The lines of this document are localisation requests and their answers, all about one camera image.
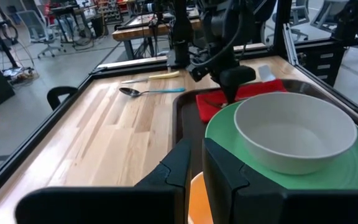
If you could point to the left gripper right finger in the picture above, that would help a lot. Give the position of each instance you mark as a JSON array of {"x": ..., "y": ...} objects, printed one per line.
[{"x": 259, "y": 205}]

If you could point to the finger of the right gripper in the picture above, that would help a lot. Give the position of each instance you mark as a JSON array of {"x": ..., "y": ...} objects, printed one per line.
[{"x": 236, "y": 77}]

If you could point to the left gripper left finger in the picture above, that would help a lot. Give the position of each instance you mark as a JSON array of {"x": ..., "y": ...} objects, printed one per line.
[{"x": 120, "y": 208}]

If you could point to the red cloth napkin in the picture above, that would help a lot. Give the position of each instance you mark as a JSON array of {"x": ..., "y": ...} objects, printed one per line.
[{"x": 259, "y": 88}]

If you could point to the green plastic plate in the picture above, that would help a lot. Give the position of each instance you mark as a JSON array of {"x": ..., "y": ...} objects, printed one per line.
[{"x": 221, "y": 130}]

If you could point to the peach plastic mug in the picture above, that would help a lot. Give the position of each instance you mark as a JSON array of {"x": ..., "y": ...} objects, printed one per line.
[{"x": 199, "y": 202}]

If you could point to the grey plastic bowl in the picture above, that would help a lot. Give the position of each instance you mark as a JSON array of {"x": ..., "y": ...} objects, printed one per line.
[{"x": 294, "y": 137}]

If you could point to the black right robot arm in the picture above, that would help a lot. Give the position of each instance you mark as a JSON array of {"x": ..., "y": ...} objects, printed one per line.
[{"x": 222, "y": 15}]

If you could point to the dark brown serving tray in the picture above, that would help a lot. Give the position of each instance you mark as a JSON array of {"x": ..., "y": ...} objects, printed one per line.
[{"x": 188, "y": 124}]

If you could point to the wooden workbench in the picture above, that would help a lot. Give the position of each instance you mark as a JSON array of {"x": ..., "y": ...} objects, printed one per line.
[{"x": 141, "y": 31}]

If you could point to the black drawer cart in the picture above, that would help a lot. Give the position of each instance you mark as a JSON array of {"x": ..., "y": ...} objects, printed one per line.
[{"x": 322, "y": 62}]

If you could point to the grey office chair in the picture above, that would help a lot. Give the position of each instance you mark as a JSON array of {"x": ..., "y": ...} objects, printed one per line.
[
  {"x": 34, "y": 28},
  {"x": 300, "y": 15},
  {"x": 331, "y": 12}
]

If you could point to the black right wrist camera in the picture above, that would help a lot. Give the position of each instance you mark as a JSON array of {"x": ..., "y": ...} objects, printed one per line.
[{"x": 197, "y": 72}]

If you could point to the black aluminium table frame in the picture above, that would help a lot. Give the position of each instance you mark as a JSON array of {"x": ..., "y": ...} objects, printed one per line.
[{"x": 57, "y": 112}]

